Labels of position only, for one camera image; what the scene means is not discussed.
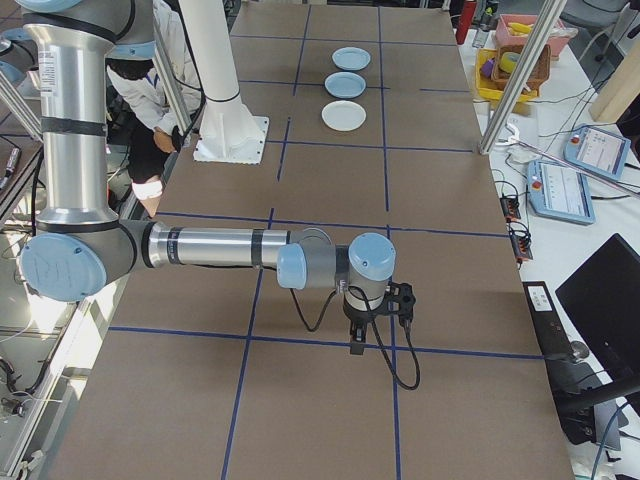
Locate black flat monitor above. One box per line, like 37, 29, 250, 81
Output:
554, 232, 640, 374

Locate brown wicker basket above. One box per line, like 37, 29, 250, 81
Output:
491, 43, 553, 95

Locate V-shaped metal bar frame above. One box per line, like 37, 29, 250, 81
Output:
0, 279, 132, 480

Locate tall aluminium extrusion post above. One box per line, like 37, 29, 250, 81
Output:
476, 0, 569, 157

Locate yellow plastic bin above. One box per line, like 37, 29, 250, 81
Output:
473, 47, 540, 105

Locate black camera cable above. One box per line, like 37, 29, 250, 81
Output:
349, 285, 422, 392

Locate yellow toy bananas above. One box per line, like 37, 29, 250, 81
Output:
505, 19, 539, 38

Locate black cable bundle in frame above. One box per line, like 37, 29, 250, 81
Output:
0, 356, 67, 417

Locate pink bin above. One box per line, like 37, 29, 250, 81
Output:
493, 13, 580, 62

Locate blue network cable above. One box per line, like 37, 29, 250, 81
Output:
591, 399, 632, 480

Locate light blue round plate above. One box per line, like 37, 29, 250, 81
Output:
331, 46, 373, 72
324, 71, 367, 99

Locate grey office chair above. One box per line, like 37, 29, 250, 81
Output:
558, 0, 640, 64

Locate blue grey teach pendant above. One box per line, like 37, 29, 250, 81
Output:
563, 124, 633, 183
525, 158, 598, 225

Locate white pedestal column with plate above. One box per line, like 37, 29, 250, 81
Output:
177, 0, 270, 165

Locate black orange USB hub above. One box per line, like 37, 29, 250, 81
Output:
509, 231, 535, 264
500, 195, 523, 223

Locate slanted aluminium frame bar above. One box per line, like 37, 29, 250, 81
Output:
0, 72, 45, 144
153, 37, 195, 135

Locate clear plastic bottle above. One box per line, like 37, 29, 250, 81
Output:
474, 7, 494, 49

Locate bare hand of person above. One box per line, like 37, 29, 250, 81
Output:
152, 126, 176, 152

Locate black computer case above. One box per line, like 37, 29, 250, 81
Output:
521, 279, 602, 447

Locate grey blue-capped background robot joint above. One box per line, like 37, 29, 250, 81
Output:
0, 27, 27, 85

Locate light wooden board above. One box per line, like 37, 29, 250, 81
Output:
593, 27, 640, 125

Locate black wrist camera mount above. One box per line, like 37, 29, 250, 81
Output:
379, 281, 418, 324

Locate thin metal rod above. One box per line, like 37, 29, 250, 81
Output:
514, 139, 640, 196

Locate white round plate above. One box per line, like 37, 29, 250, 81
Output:
320, 100, 369, 133

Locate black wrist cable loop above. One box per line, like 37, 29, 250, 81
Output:
288, 286, 337, 334

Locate dark marker pen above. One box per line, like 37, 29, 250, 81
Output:
1, 146, 22, 189

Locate white plastic gripper part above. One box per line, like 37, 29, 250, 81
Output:
497, 122, 524, 152

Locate person in white jacket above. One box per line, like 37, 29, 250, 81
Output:
106, 0, 211, 219

